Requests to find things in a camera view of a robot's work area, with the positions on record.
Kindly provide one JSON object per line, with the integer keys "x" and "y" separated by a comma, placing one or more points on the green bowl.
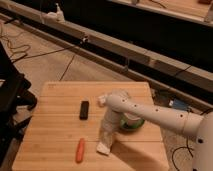
{"x": 126, "y": 127}

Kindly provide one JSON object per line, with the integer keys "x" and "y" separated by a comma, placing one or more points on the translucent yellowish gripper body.
{"x": 106, "y": 138}

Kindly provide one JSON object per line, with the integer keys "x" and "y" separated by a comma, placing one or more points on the white cup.
{"x": 131, "y": 119}

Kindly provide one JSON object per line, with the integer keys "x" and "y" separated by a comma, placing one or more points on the white power strip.
{"x": 102, "y": 100}

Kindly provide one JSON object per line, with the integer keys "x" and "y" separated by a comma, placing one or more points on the black rectangular block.
{"x": 84, "y": 109}

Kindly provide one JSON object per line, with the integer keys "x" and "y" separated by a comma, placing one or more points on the blue box on floor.
{"x": 179, "y": 105}

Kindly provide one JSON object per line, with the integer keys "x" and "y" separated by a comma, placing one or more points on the orange carrot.
{"x": 80, "y": 150}

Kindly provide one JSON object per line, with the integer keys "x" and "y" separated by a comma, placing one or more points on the black chair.
{"x": 14, "y": 92}

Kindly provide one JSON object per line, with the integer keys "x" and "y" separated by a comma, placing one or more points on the white object on ledge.
{"x": 58, "y": 15}

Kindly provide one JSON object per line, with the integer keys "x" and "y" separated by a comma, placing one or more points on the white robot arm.
{"x": 198, "y": 128}

